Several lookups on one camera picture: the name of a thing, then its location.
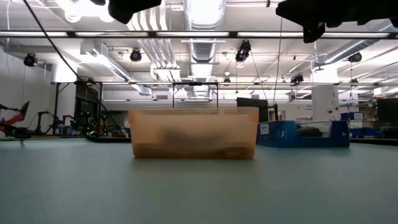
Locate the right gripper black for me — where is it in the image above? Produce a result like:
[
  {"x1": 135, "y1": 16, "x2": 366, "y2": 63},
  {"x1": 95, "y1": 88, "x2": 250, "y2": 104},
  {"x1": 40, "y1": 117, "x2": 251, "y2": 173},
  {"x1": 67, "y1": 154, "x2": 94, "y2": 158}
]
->
[{"x1": 275, "y1": 0, "x2": 343, "y2": 27}]

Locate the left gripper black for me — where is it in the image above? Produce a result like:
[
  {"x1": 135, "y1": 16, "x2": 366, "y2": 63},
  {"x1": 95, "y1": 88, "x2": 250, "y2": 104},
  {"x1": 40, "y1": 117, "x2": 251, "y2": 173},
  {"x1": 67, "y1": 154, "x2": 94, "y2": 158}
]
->
[{"x1": 107, "y1": 0, "x2": 162, "y2": 25}]

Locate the white building column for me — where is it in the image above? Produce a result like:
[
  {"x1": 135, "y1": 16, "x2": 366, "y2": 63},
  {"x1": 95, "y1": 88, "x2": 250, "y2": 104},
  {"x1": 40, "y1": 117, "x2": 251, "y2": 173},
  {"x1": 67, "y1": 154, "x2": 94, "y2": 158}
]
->
[{"x1": 312, "y1": 67, "x2": 340, "y2": 121}]

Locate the black computer monitor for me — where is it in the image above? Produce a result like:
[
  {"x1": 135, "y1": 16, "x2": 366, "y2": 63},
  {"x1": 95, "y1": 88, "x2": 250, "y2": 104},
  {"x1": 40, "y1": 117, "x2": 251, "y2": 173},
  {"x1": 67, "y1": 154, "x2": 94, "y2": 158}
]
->
[
  {"x1": 377, "y1": 98, "x2": 398, "y2": 124},
  {"x1": 236, "y1": 97, "x2": 269, "y2": 123}
]

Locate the orange translucent plastic bin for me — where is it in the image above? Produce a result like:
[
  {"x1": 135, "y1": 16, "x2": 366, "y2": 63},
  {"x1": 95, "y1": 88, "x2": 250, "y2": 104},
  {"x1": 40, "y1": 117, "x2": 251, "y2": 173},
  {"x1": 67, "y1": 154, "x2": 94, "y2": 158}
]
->
[{"x1": 127, "y1": 106, "x2": 260, "y2": 161}]

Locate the dark rounded object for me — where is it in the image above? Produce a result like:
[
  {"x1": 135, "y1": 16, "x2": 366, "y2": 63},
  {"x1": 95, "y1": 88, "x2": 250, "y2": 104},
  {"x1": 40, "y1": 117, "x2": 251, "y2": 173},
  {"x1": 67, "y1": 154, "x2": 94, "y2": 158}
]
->
[{"x1": 297, "y1": 126, "x2": 323, "y2": 138}]

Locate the blue storage box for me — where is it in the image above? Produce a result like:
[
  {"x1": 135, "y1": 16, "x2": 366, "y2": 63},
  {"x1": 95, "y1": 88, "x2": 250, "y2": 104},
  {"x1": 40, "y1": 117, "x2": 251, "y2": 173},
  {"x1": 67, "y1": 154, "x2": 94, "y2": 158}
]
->
[{"x1": 340, "y1": 111, "x2": 364, "y2": 121}]

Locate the blue plastic crate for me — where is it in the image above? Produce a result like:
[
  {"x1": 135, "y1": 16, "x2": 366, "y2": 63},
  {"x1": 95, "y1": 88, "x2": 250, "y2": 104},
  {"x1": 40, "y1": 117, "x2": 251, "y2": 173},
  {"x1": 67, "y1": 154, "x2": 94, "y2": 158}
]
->
[{"x1": 256, "y1": 119, "x2": 351, "y2": 148}]

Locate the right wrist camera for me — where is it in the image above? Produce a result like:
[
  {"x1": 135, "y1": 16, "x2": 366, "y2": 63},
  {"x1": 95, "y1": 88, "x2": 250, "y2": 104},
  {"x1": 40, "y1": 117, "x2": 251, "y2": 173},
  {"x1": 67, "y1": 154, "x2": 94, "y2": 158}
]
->
[{"x1": 303, "y1": 23, "x2": 326, "y2": 44}]

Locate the white rectangular ceiling duct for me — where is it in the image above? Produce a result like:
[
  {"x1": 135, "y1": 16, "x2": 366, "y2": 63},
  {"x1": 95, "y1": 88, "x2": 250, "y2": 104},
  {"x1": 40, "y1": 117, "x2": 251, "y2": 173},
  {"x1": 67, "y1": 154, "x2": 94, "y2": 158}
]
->
[{"x1": 80, "y1": 42, "x2": 153, "y2": 96}]

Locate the overhead frame bar with lights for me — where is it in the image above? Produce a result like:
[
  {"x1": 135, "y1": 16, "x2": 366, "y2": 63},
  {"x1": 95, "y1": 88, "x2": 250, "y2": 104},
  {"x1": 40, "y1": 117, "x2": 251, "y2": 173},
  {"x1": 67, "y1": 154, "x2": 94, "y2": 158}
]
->
[{"x1": 0, "y1": 30, "x2": 398, "y2": 39}]

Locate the silver round ventilation duct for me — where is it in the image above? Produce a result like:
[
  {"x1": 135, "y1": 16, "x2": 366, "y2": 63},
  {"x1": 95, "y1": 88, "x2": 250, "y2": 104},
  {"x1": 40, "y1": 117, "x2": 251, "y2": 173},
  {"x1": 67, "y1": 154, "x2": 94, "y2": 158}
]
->
[{"x1": 182, "y1": 0, "x2": 227, "y2": 99}]

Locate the black hanging arm cable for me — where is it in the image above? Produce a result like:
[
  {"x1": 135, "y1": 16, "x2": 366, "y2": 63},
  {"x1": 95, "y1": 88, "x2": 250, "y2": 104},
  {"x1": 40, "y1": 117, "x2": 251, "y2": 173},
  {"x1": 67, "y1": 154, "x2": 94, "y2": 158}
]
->
[{"x1": 22, "y1": 0, "x2": 83, "y2": 82}]

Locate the black background workstation frame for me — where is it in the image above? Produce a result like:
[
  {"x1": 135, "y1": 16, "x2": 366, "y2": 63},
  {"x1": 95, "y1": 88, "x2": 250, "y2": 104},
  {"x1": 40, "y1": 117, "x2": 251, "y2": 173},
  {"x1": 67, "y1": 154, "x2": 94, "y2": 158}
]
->
[{"x1": 51, "y1": 80, "x2": 105, "y2": 138}]

